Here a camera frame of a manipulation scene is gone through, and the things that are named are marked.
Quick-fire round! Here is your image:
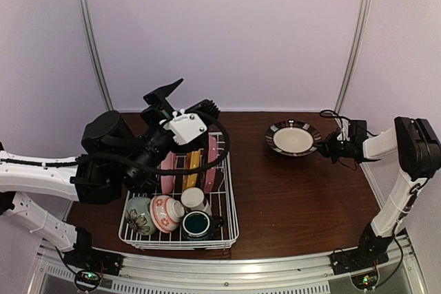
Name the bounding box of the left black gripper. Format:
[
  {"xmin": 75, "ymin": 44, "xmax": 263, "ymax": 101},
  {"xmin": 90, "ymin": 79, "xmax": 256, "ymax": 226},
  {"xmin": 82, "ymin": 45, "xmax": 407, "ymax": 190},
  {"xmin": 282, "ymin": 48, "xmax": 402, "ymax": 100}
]
[{"xmin": 122, "ymin": 77, "xmax": 207, "ymax": 188}]

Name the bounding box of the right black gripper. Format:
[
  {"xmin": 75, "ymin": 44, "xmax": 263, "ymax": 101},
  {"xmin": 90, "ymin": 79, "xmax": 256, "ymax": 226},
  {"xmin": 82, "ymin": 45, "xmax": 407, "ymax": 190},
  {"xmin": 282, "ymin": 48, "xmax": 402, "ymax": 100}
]
[{"xmin": 314, "ymin": 129, "xmax": 356, "ymax": 162}]

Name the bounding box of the black striped plate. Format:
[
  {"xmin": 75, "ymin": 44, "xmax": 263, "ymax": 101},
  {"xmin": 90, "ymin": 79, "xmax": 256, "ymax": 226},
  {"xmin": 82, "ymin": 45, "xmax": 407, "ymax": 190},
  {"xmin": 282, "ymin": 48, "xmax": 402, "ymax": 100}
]
[{"xmin": 265, "ymin": 120, "xmax": 322, "ymax": 157}]

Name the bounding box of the yellow dotted plate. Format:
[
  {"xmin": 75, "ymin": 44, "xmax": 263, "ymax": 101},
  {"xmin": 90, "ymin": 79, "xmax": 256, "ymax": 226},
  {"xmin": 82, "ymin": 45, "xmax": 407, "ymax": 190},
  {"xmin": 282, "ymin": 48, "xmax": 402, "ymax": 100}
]
[{"xmin": 182, "ymin": 147, "xmax": 204, "ymax": 187}]

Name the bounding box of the mauve dotted plate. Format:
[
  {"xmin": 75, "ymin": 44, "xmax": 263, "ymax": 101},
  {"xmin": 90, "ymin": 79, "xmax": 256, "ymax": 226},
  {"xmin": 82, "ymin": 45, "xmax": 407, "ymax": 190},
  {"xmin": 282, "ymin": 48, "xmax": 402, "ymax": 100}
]
[{"xmin": 202, "ymin": 134, "xmax": 219, "ymax": 194}]

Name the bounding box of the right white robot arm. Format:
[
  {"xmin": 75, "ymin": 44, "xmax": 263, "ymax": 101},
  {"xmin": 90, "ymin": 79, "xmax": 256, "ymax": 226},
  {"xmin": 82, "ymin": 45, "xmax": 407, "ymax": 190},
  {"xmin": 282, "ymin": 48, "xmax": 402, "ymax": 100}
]
[{"xmin": 314, "ymin": 116, "xmax": 440, "ymax": 268}]

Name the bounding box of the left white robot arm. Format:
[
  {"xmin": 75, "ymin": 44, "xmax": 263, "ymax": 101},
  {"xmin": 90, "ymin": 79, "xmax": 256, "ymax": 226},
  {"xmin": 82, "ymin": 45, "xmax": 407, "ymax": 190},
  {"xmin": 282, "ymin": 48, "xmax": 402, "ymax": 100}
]
[{"xmin": 1, "ymin": 83, "xmax": 220, "ymax": 269}]

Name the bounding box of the light pink plate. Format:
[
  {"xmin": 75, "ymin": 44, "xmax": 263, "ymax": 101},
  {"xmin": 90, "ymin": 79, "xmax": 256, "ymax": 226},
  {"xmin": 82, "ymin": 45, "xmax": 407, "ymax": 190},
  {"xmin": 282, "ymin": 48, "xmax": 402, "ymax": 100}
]
[{"xmin": 160, "ymin": 151, "xmax": 178, "ymax": 196}]

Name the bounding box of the white cup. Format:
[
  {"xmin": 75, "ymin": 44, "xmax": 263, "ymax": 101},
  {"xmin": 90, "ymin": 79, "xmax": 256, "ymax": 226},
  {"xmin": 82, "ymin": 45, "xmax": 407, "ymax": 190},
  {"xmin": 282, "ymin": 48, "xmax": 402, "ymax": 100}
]
[{"xmin": 181, "ymin": 187, "xmax": 212, "ymax": 216}]

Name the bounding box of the pink patterned white bowl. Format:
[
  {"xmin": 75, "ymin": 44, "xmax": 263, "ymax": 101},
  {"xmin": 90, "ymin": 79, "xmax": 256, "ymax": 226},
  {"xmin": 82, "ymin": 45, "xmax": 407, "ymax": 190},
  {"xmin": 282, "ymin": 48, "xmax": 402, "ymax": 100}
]
[{"xmin": 150, "ymin": 195, "xmax": 185, "ymax": 233}]

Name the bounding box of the green floral cup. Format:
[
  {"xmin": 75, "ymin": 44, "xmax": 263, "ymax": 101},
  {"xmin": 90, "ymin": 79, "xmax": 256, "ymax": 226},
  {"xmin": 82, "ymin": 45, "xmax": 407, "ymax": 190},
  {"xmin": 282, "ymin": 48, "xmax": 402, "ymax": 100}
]
[{"xmin": 125, "ymin": 197, "xmax": 157, "ymax": 236}]

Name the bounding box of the dark teal mug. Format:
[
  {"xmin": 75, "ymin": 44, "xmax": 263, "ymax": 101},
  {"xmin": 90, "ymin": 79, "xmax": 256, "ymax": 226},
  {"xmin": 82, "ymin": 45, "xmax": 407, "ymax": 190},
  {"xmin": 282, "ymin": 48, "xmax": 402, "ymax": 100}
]
[{"xmin": 181, "ymin": 211, "xmax": 224, "ymax": 241}]

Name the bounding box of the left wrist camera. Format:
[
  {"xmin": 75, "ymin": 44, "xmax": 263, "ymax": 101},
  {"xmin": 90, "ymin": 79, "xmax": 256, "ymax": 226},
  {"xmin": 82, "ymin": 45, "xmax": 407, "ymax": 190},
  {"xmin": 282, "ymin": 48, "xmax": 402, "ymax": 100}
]
[{"xmin": 159, "ymin": 109, "xmax": 207, "ymax": 146}]

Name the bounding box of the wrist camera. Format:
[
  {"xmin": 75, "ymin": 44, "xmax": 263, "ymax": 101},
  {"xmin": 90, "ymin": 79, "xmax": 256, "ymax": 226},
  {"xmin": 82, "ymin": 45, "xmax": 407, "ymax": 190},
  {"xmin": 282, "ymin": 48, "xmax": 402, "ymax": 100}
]
[
  {"xmin": 337, "ymin": 119, "xmax": 368, "ymax": 143},
  {"xmin": 159, "ymin": 109, "xmax": 207, "ymax": 146}
]

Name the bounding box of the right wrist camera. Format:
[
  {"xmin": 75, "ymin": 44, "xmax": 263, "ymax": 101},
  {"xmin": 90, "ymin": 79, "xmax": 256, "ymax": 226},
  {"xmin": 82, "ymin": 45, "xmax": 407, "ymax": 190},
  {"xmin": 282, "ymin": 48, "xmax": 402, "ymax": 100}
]
[{"xmin": 337, "ymin": 119, "xmax": 368, "ymax": 143}]

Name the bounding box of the white wire dish rack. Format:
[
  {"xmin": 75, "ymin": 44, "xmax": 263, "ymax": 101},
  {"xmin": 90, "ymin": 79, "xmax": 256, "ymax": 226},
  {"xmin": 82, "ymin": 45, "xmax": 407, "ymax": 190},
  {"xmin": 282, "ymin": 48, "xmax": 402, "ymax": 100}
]
[{"xmin": 118, "ymin": 132, "xmax": 240, "ymax": 250}]

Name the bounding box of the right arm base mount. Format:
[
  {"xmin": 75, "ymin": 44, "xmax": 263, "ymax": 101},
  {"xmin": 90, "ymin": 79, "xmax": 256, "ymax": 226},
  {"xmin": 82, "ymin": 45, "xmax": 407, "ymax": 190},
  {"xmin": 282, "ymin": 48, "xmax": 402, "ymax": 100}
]
[{"xmin": 330, "ymin": 225, "xmax": 394, "ymax": 291}]

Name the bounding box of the left aluminium frame post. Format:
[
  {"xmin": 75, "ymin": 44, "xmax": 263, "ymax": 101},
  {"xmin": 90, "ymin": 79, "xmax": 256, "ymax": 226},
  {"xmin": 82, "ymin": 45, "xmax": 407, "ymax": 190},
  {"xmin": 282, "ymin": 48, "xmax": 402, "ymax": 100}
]
[{"xmin": 78, "ymin": 0, "xmax": 114, "ymax": 110}]

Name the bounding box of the aluminium frame post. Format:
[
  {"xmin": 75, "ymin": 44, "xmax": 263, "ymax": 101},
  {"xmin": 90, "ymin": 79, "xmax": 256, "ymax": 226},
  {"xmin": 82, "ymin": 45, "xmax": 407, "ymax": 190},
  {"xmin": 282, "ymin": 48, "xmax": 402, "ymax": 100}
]
[
  {"xmin": 78, "ymin": 0, "xmax": 114, "ymax": 110},
  {"xmin": 334, "ymin": 0, "xmax": 372, "ymax": 113}
]

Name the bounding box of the aluminium front rail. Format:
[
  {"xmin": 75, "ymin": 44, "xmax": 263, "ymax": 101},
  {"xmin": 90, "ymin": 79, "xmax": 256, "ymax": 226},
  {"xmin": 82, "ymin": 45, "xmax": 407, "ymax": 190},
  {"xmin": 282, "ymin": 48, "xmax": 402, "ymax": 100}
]
[{"xmin": 24, "ymin": 235, "xmax": 429, "ymax": 293}]

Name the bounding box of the right aluminium frame post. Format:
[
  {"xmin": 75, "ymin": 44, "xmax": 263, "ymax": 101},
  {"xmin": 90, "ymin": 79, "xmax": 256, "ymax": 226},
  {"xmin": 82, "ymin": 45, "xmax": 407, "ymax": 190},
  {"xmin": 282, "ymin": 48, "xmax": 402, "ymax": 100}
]
[{"xmin": 334, "ymin": 0, "xmax": 372, "ymax": 113}]

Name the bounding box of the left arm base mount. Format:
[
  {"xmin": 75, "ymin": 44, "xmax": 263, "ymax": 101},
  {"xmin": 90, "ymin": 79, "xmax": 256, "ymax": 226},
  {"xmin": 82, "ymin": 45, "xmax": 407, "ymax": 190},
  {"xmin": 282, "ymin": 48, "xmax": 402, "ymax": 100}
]
[{"xmin": 59, "ymin": 227, "xmax": 123, "ymax": 293}]

